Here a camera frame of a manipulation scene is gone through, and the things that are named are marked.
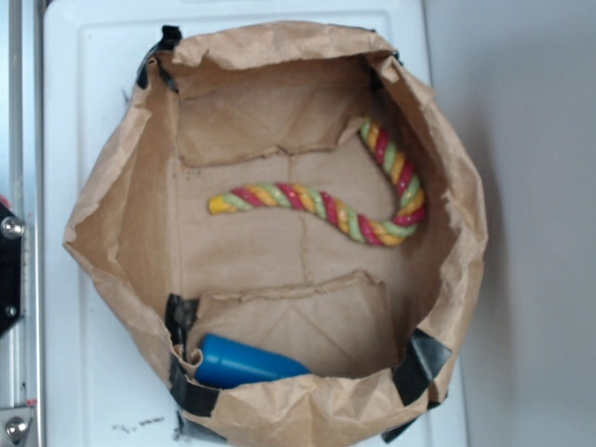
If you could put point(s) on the black bracket plate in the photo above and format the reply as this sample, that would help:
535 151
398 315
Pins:
12 232

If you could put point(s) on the black tape back left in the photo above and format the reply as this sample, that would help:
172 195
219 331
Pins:
171 38

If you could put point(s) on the black tape front left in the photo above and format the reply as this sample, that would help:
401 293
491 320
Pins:
196 402

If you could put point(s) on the aluminium frame rail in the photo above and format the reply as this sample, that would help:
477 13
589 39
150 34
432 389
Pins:
22 357

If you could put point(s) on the blue plastic bottle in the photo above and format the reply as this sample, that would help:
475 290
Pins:
227 363

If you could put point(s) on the silver corner bracket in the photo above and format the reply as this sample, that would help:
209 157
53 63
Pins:
18 427

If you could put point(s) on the brown paper bag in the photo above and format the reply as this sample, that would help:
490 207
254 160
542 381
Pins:
308 191

